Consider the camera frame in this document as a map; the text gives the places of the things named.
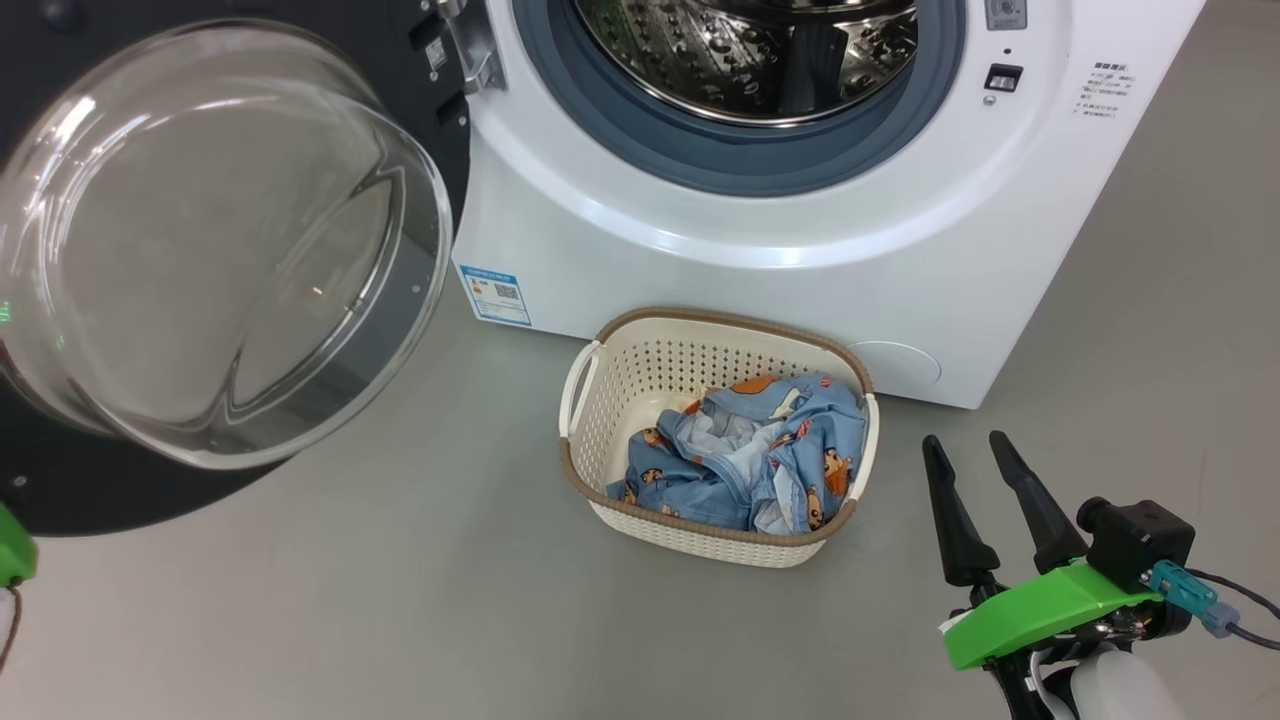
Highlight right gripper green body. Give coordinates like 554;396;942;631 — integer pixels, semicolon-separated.
938;558;1191;720

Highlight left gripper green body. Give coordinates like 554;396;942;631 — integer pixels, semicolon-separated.
0;503;39;588

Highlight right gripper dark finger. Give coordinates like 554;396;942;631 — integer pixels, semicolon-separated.
988;431;1089;575
922;435;1001;589

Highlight black round glass washer door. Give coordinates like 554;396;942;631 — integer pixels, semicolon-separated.
0;0;471;536

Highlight blue cartoon print garment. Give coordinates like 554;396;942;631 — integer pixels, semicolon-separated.
607;425;761;531
680;372;867;536

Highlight white front-load washing machine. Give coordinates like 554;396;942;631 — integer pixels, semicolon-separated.
452;0;1208;409

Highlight stainless steel washing machine drum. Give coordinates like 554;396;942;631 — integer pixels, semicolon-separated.
573;0;919;128

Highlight metal door hinge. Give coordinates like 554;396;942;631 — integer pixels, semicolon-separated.
437;0;506;96

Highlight round white filter cover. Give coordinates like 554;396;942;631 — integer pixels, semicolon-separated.
850;342;942;391

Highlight cream perforated laundry basket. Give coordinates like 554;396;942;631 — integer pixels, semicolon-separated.
558;307;880;569

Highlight blue energy label sticker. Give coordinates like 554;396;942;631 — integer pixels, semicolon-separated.
459;265;532;327

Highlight teal cable connector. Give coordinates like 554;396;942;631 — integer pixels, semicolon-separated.
1148;560;1241;638

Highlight thin black camera cable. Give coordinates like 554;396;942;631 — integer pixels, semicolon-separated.
1185;568;1280;651

